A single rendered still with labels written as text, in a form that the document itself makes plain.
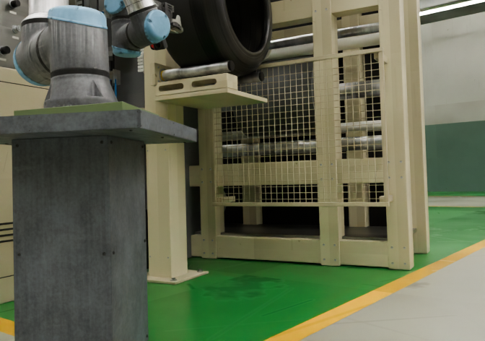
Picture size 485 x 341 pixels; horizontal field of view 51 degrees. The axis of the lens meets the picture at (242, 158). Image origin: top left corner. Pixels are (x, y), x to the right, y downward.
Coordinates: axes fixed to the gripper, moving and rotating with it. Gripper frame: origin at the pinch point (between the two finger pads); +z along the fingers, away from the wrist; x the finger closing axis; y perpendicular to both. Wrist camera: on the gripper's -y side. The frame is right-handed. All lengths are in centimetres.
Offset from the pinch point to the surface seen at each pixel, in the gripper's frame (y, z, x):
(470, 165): -47, 957, -30
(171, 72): -10.5, 17.0, 16.9
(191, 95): -21.9, 14.8, 5.4
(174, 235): -81, 28, 25
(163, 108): -23.9, 24.8, 27.4
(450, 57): 177, 962, -2
